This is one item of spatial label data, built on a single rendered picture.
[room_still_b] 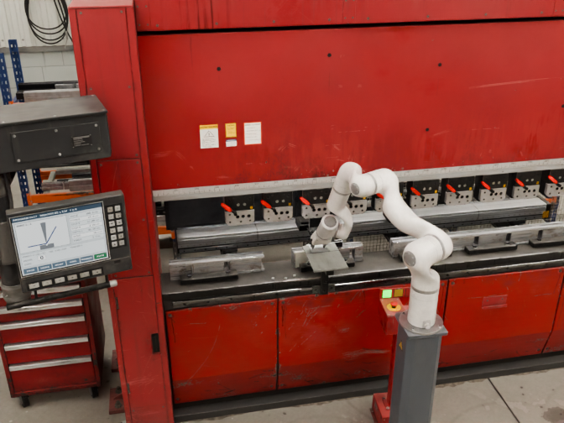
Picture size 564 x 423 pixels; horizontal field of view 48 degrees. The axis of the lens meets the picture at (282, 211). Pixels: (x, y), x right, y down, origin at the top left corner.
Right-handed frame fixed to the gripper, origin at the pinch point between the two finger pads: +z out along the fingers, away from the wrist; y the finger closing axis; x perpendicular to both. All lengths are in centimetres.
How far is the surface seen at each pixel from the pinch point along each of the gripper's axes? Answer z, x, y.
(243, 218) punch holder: -12.8, -13.4, 39.3
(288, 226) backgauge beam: 23.6, -21.7, 9.7
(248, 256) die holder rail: 7.1, 0.1, 37.2
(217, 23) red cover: -88, -76, 49
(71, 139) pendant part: -92, -19, 111
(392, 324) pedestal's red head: -1, 47, -30
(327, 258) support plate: -5.0, 9.6, -2.4
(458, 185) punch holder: -19, -19, -78
